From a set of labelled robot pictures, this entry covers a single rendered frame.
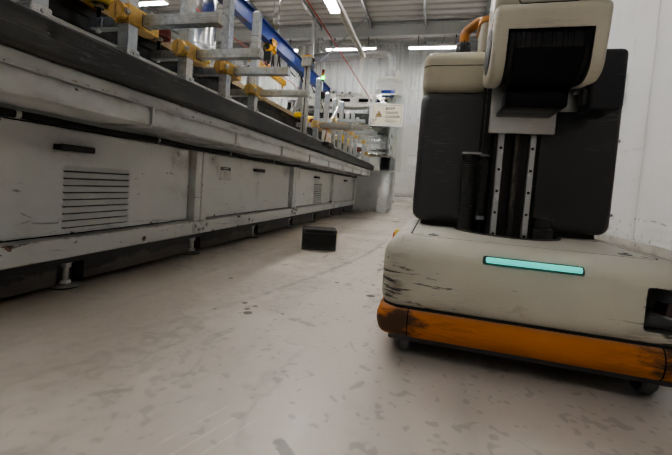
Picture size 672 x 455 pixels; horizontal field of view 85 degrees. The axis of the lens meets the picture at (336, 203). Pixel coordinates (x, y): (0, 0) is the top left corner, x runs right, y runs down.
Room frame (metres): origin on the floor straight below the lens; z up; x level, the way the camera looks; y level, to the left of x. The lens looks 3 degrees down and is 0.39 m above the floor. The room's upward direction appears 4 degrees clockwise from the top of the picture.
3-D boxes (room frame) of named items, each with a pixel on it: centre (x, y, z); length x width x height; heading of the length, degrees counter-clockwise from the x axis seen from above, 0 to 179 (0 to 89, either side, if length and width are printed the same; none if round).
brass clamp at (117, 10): (1.07, 0.61, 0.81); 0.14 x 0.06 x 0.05; 166
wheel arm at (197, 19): (1.07, 0.56, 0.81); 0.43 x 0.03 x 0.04; 76
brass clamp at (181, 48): (1.31, 0.55, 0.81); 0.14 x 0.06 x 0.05; 166
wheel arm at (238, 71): (1.56, 0.44, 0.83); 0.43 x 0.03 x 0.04; 76
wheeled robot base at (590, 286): (1.06, -0.50, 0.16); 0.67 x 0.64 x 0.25; 165
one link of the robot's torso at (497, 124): (0.89, -0.51, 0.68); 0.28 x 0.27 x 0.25; 75
